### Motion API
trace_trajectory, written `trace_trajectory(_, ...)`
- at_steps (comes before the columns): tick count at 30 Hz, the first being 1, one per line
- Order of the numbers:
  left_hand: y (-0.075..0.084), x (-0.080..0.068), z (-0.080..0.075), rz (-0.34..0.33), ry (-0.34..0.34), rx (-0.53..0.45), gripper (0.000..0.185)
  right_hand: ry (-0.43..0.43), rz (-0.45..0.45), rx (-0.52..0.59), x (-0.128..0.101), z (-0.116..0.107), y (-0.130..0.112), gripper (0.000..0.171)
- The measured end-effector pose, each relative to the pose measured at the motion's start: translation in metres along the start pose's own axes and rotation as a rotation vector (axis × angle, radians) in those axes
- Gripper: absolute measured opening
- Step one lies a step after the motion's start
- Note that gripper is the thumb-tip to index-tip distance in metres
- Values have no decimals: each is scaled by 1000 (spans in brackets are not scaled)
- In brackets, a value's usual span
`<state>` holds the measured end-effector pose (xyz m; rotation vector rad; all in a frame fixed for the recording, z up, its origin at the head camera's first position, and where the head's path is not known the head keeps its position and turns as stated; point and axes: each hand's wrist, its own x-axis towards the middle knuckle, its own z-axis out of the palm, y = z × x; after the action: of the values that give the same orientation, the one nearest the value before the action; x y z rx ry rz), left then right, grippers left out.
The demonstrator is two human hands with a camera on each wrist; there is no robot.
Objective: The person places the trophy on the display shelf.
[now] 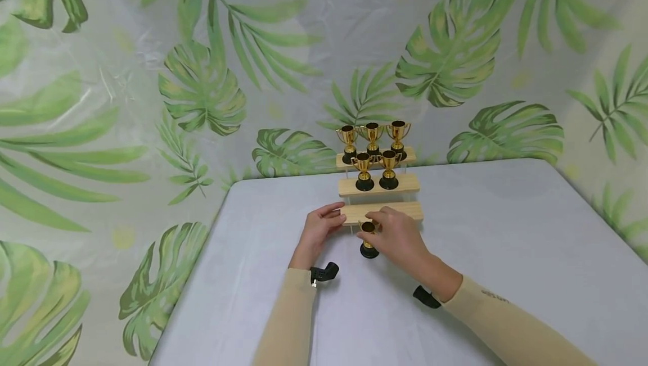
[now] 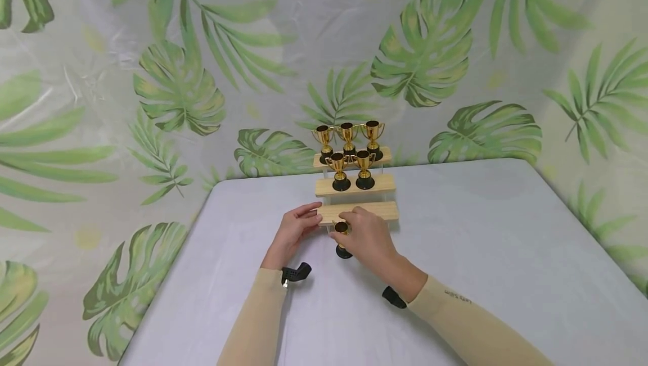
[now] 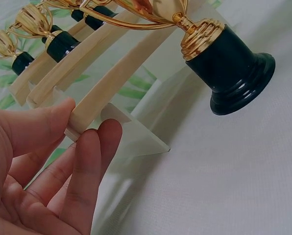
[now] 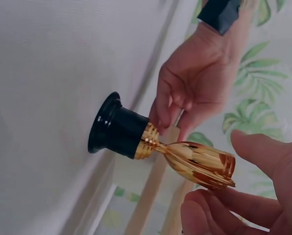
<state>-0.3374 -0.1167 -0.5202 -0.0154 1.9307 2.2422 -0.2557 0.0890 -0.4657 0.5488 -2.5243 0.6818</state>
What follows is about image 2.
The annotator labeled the small gold trophy cup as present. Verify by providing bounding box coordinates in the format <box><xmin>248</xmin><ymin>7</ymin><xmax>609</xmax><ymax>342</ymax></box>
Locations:
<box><xmin>359</xmin><ymin>120</ymin><xmax>385</xmax><ymax>162</ymax></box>
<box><xmin>311</xmin><ymin>125</ymin><xmax>336</xmax><ymax>165</ymax></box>
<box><xmin>352</xmin><ymin>150</ymin><xmax>377</xmax><ymax>191</ymax></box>
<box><xmin>325</xmin><ymin>152</ymin><xmax>353</xmax><ymax>192</ymax></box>
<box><xmin>336</xmin><ymin>122</ymin><xmax>360</xmax><ymax>159</ymax></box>
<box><xmin>332</xmin><ymin>221</ymin><xmax>354</xmax><ymax>260</ymax></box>

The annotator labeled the person's right hand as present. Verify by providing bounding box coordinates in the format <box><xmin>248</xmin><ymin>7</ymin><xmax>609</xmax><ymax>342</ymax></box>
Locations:
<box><xmin>329</xmin><ymin>207</ymin><xmax>429</xmax><ymax>302</ymax></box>

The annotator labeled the three-tier wooden display stand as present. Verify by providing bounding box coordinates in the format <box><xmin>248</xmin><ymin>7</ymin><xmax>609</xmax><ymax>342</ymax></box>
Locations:
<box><xmin>312</xmin><ymin>146</ymin><xmax>400</xmax><ymax>237</ymax></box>

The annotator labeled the person's left hand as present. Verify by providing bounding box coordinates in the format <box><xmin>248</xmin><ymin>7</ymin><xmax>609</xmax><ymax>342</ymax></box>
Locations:
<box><xmin>260</xmin><ymin>202</ymin><xmax>324</xmax><ymax>270</ymax></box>

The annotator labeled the person's left forearm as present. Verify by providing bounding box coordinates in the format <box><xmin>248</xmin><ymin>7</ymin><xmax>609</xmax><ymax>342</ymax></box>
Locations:
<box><xmin>217</xmin><ymin>268</ymin><xmax>290</xmax><ymax>366</ymax></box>

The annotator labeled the person's right forearm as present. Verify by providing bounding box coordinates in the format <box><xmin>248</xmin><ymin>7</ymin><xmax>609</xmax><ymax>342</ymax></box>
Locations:
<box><xmin>406</xmin><ymin>274</ymin><xmax>556</xmax><ymax>366</ymax></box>

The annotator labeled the black wrist band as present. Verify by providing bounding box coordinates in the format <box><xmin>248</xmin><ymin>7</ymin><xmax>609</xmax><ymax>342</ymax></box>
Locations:
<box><xmin>281</xmin><ymin>262</ymin><xmax>313</xmax><ymax>290</ymax></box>
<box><xmin>381</xmin><ymin>286</ymin><xmax>408</xmax><ymax>310</ymax></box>

